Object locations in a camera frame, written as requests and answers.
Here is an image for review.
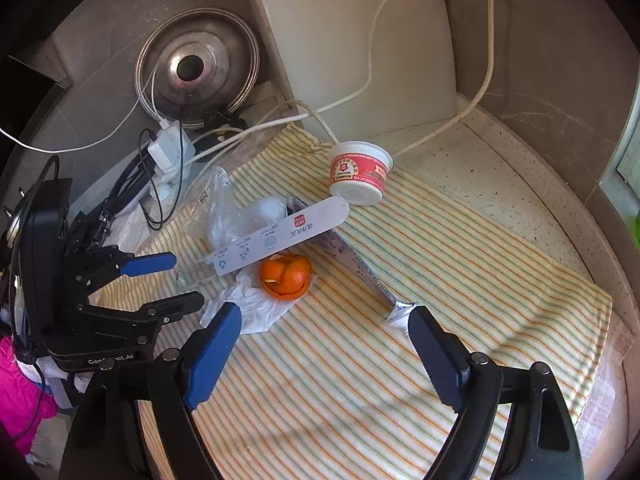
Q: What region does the person's left forearm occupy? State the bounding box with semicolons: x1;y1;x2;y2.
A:
0;335;58;456

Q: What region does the silver foil tube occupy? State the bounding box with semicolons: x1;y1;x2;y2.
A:
287;196;418;328

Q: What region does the window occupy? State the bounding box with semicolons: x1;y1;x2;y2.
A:
597;100;640;221

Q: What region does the red and white yoghurt cup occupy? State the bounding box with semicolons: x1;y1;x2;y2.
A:
328;141;394;207

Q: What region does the white cutting board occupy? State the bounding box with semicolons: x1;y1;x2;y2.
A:
242;0;458;143

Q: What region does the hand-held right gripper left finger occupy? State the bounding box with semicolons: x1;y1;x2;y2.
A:
60;302;243;480

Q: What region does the metal pot lid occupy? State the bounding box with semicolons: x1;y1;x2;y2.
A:
135;8;262;128

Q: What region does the long white package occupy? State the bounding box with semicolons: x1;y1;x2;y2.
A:
197;196;350;277

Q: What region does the clear plastic bag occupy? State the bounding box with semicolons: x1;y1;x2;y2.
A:
176;167;292;291

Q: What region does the thin white cloth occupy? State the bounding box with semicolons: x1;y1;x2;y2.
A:
119;199;177;242

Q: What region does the white power cord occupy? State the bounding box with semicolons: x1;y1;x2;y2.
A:
192;0;416;148
292;0;496;157

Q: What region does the striped cloth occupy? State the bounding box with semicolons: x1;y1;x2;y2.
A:
95;122;613;480

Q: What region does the thin white charging cable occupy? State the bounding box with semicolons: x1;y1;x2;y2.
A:
0;67;172;155

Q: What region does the white power strip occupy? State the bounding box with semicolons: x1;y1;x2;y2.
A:
147;120;197;187

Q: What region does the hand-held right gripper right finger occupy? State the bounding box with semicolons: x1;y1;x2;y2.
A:
407;305;586;480

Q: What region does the black cable bundle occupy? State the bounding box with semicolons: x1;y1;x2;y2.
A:
102;129;167;232

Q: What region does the orange peel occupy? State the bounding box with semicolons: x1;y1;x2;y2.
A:
258;255;313;301

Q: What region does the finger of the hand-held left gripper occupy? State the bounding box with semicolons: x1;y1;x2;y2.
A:
67;246;177;292
77;290;205;334

